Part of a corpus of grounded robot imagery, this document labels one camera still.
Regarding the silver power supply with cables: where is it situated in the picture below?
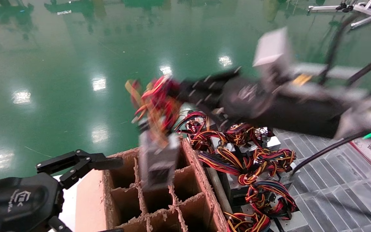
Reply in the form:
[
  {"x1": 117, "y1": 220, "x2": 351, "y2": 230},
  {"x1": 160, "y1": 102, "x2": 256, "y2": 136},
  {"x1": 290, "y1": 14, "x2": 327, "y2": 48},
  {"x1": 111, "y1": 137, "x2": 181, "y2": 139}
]
[
  {"x1": 224, "y1": 122, "x2": 274, "y2": 147},
  {"x1": 253, "y1": 148, "x2": 301, "y2": 186},
  {"x1": 224, "y1": 211, "x2": 308, "y2": 232},
  {"x1": 189, "y1": 129, "x2": 237, "y2": 161},
  {"x1": 125, "y1": 75, "x2": 186, "y2": 191},
  {"x1": 176, "y1": 111, "x2": 218, "y2": 134},
  {"x1": 237, "y1": 135, "x2": 281, "y2": 153}
]

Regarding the brown cardboard divider box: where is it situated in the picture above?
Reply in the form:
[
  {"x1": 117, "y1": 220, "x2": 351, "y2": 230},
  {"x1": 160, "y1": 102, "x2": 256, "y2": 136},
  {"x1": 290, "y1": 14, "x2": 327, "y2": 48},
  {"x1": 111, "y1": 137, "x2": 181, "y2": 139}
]
[{"x1": 102, "y1": 138, "x2": 229, "y2": 232}]

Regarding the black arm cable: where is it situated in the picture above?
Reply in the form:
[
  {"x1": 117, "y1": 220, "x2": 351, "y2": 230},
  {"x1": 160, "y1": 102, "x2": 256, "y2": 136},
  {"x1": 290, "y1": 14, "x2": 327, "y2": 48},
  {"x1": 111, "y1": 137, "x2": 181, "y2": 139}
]
[
  {"x1": 290, "y1": 127, "x2": 371, "y2": 177},
  {"x1": 347, "y1": 39, "x2": 371, "y2": 87},
  {"x1": 319, "y1": 14, "x2": 361, "y2": 86}
]

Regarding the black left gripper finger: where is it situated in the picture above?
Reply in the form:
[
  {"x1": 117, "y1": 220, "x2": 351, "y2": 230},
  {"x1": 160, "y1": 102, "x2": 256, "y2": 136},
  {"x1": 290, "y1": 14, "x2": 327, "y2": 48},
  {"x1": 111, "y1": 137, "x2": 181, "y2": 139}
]
[{"x1": 36, "y1": 149, "x2": 124, "y2": 190}]

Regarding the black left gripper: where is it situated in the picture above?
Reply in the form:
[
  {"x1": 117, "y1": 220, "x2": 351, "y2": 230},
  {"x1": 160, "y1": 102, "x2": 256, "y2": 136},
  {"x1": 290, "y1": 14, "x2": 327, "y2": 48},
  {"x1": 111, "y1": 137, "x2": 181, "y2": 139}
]
[{"x1": 0, "y1": 172, "x2": 125, "y2": 232}]

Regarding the clear plastic grid tray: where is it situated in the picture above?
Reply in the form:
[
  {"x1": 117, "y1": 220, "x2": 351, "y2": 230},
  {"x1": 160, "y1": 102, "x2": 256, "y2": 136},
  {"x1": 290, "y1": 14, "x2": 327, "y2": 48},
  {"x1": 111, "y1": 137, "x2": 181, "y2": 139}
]
[{"x1": 269, "y1": 129, "x2": 371, "y2": 232}]

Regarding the white metal floor stand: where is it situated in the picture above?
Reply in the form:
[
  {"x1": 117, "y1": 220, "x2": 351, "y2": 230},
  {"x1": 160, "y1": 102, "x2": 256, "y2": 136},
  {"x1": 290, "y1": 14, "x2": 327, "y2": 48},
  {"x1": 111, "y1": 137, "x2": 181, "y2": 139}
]
[{"x1": 308, "y1": 0, "x2": 371, "y2": 30}]

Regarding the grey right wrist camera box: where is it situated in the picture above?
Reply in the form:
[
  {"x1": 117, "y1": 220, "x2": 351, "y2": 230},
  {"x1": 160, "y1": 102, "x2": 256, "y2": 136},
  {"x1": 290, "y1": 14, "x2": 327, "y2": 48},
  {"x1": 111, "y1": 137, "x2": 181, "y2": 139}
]
[{"x1": 252, "y1": 27, "x2": 294, "y2": 70}]

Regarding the dark power supply with cables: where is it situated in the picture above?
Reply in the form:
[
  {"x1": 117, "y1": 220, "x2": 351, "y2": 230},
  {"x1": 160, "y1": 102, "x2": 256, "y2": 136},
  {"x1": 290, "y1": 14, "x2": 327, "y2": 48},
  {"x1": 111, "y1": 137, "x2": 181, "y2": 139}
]
[{"x1": 223, "y1": 172, "x2": 299, "y2": 219}]

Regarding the grey cart pipe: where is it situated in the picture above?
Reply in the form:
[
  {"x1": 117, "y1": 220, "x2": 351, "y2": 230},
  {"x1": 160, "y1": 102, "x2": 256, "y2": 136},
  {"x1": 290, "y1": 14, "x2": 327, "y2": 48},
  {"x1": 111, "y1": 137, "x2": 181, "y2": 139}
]
[{"x1": 206, "y1": 168, "x2": 233, "y2": 213}]

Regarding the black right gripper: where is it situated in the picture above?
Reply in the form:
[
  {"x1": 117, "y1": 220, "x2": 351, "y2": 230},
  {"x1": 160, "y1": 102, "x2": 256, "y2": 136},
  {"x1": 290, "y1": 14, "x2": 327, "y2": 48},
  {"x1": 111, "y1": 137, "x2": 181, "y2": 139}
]
[{"x1": 174, "y1": 66, "x2": 271, "y2": 121}]

